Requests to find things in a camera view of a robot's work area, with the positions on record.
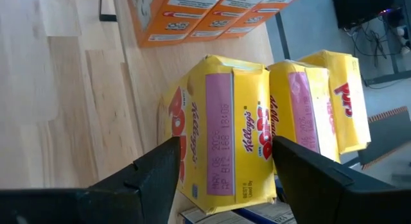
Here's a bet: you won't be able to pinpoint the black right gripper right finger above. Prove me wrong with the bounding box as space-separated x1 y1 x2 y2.
272 135 411 224

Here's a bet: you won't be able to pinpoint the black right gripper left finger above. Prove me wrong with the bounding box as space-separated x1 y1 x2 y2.
0 136 181 224

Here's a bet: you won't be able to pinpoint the yellow Corn Pops cereal box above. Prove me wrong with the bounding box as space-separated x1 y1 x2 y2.
298 49 372 155
268 59 341 164
157 54 278 216

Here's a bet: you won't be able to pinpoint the black mat with orange edge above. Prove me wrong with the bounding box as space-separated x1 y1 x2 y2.
348 105 411 171

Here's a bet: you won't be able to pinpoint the black desk foot bar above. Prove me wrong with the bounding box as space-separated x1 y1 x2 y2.
363 69 411 87

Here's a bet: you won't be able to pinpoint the black equipment box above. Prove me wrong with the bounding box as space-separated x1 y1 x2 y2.
330 0 406 30

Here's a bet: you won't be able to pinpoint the tangled black floor cables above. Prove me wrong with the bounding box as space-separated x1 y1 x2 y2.
342 21 398 68

